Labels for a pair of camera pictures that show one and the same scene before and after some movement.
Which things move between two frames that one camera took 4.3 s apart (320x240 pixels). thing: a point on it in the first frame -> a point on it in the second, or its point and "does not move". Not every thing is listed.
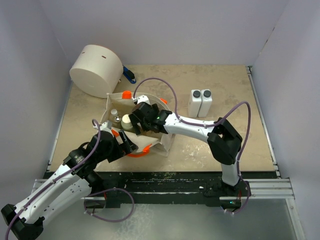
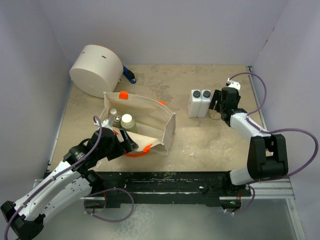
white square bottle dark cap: x=194 y=103 does not move
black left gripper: x=121 y=151 does not move
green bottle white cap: x=126 y=122 does not move
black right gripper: x=135 y=120 -> x=217 y=96
